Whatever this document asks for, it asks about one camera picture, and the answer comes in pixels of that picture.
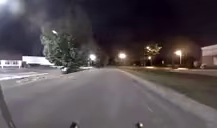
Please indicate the grey asphalt road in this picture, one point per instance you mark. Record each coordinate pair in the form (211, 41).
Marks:
(96, 100)

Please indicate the small lit tree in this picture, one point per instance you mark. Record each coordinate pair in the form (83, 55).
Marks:
(152, 50)

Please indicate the large green tree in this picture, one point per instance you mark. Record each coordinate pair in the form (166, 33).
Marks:
(64, 50)

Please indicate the robot's own part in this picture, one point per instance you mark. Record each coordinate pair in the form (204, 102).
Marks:
(139, 125)
(74, 125)

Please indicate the street lamp pole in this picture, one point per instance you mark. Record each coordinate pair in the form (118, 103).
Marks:
(179, 58)

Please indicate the pale concrete kerb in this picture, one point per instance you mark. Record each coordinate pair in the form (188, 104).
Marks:
(182, 100)

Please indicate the dark grass strip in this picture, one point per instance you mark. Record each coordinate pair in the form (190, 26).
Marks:
(192, 85)

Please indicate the grey parking lot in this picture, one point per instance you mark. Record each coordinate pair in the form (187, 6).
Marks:
(19, 75)

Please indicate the low white building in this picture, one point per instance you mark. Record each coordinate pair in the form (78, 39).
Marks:
(16, 61)

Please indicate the pale building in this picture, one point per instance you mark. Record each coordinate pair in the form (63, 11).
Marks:
(212, 56)

